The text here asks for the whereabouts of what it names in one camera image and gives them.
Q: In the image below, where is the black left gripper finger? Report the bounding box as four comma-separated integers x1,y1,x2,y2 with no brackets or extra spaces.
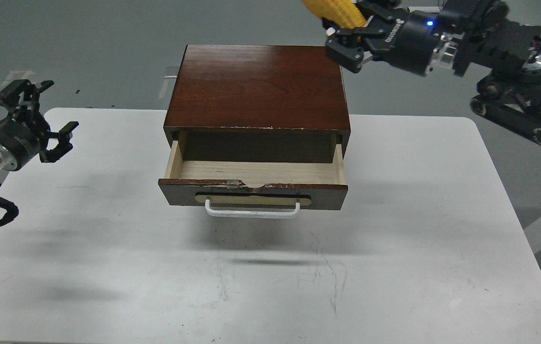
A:
39,120,80,163
0,80,55,126

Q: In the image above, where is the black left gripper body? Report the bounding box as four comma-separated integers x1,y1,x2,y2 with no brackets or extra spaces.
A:
0,118,48,171

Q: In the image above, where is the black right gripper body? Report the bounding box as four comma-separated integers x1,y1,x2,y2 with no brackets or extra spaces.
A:
371,11,447,76

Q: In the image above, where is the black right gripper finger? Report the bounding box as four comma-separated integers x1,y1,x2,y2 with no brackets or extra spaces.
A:
355,0,405,29
325,26,380,74

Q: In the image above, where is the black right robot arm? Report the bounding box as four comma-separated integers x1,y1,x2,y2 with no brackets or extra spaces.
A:
308,0,541,146

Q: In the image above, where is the wooden drawer with white handle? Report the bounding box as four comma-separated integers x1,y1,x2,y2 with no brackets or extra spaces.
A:
158,142,348,217

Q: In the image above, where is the dark red wooden cabinet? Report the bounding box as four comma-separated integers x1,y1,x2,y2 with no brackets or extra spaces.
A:
163,45,351,154

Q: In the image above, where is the yellow corn cob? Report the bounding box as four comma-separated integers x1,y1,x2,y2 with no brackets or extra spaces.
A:
301,0,368,29

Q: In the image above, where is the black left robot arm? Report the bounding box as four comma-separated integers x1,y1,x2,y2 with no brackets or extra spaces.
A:
0,80,78,227

